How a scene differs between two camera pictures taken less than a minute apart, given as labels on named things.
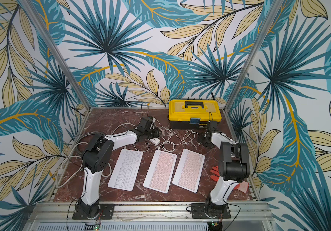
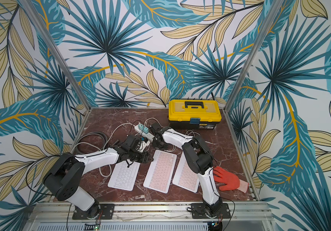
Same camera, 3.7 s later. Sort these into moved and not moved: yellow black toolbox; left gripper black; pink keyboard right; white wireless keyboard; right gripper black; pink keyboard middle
Moved: left gripper black; right gripper black
Not moved: pink keyboard middle; white wireless keyboard; yellow black toolbox; pink keyboard right
